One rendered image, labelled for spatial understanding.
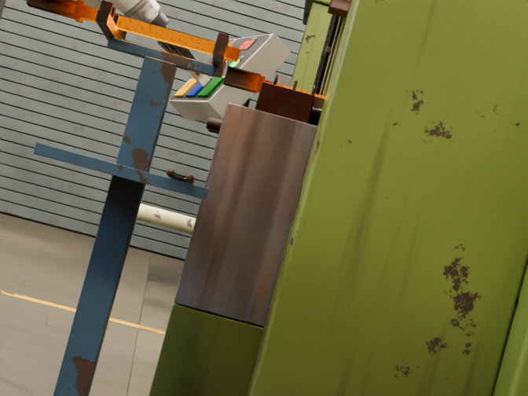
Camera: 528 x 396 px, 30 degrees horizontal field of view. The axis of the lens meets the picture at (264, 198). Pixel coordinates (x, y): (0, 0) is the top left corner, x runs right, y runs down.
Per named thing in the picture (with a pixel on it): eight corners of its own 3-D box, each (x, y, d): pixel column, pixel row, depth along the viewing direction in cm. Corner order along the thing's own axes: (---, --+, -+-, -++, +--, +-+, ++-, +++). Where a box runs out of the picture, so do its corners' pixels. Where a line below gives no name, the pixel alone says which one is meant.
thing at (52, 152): (33, 153, 166) (36, 142, 166) (67, 162, 206) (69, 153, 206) (206, 199, 167) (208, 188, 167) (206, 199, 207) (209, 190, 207)
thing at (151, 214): (115, 215, 267) (120, 196, 267) (118, 215, 273) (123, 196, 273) (272, 258, 267) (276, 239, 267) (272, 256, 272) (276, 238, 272)
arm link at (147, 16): (129, 12, 261) (144, 30, 263) (152, -10, 263) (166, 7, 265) (119, 15, 270) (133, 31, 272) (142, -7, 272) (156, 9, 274)
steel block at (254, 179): (173, 302, 211) (227, 101, 211) (187, 288, 249) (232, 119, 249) (426, 370, 210) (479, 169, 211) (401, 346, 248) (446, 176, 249)
